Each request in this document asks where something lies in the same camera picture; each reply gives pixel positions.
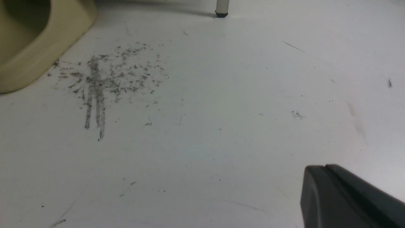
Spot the stainless steel shoe rack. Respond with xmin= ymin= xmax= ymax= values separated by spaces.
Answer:
xmin=215 ymin=0 xmax=230 ymax=18

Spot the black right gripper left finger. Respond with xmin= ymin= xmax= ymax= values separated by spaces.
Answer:
xmin=300 ymin=166 xmax=383 ymax=228

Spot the olive green slipper right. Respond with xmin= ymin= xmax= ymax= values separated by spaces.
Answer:
xmin=0 ymin=0 xmax=97 ymax=93

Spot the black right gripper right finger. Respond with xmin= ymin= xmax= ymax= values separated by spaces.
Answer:
xmin=325 ymin=164 xmax=404 ymax=228

